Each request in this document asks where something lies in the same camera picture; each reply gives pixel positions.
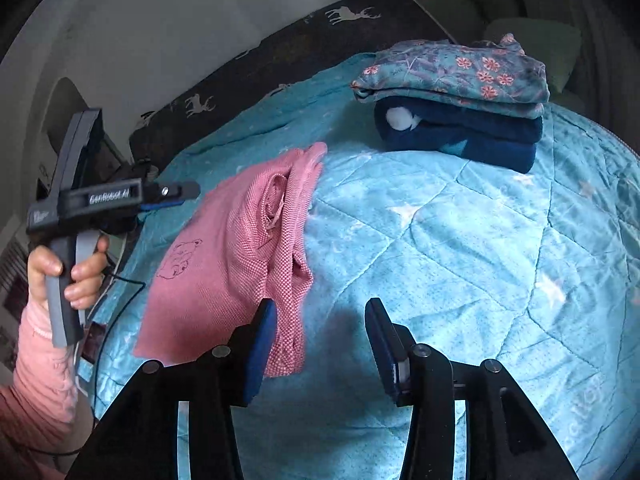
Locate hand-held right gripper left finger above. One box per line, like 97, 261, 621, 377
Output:
65, 298, 278, 480

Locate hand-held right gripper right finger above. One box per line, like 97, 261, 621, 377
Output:
364, 298, 578, 480

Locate pink knit garment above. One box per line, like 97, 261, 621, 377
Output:
132, 141, 328, 378

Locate person's left forearm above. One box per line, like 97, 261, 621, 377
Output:
0, 300, 95, 480

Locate person's left hand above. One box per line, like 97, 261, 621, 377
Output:
27, 235, 110, 311

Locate light blue quilted blanket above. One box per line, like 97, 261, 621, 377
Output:
92, 52, 640, 480

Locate navy folded garment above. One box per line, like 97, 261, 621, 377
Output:
374, 97, 545, 175

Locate floral folded garment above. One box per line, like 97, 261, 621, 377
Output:
350, 34, 551, 121

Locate white pillow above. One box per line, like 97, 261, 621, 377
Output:
416, 0, 487, 42

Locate pale green pillow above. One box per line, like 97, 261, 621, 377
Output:
484, 19, 582, 92

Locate black cable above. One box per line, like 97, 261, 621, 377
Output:
90, 267, 147, 411

